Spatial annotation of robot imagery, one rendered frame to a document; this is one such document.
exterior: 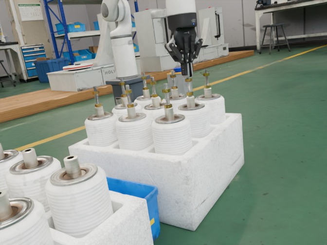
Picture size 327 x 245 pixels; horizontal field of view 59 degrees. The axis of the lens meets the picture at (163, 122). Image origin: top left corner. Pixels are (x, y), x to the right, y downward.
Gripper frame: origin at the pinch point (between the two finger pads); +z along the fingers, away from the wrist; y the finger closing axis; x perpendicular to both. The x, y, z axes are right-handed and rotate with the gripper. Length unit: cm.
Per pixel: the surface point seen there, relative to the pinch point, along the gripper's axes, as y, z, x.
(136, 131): -16.7, 12.8, 4.1
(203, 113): -0.7, 11.4, -4.8
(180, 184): -17.4, 23.3, -10.6
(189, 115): -3.9, 11.4, -2.8
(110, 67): 103, 12, 202
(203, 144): -6.6, 17.4, -9.2
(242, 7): 497, -51, 296
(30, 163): -44.3, 9.5, -1.1
